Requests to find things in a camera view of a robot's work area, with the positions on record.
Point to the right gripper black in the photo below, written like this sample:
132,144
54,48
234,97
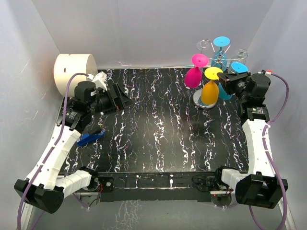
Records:
230,79

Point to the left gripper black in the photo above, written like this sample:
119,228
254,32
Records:
122,101

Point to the blue wine glass front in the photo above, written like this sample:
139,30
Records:
236,67

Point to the blue wine glass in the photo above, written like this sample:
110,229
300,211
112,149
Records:
236,67
219,59

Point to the yellow plastic wine glass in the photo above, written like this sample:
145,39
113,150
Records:
210,91

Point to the pink plastic wine glass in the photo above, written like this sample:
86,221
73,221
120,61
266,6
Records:
194,75

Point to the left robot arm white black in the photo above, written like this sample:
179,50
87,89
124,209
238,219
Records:
42,188

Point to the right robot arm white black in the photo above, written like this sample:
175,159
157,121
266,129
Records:
260,186

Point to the blue wine glass rear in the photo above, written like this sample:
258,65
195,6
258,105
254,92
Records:
219,59

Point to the blue black clip tool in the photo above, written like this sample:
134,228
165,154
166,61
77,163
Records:
90,136

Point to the white cylindrical container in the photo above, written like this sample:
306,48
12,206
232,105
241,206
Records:
67,65

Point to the silver wire glass rack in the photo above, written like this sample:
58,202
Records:
241,56

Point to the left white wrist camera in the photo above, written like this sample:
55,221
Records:
99,80

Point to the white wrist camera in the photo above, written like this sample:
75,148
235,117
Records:
265,72
99,80

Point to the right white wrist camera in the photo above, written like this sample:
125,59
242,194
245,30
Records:
265,72

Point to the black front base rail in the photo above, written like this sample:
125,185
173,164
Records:
161,186

